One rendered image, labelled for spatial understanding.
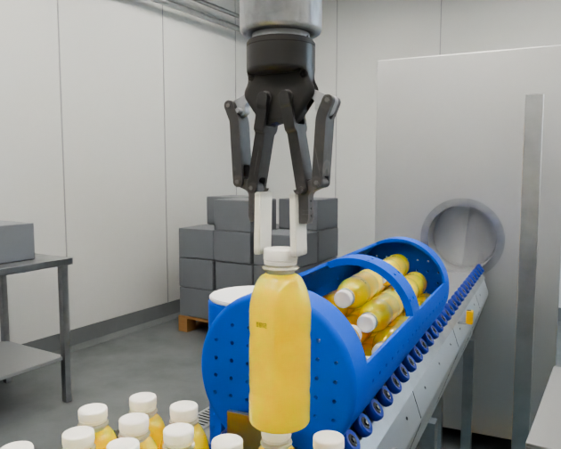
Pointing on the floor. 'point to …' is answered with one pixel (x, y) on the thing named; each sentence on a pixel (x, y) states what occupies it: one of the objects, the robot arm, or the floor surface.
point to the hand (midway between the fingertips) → (280, 224)
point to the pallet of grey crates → (242, 250)
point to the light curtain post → (527, 268)
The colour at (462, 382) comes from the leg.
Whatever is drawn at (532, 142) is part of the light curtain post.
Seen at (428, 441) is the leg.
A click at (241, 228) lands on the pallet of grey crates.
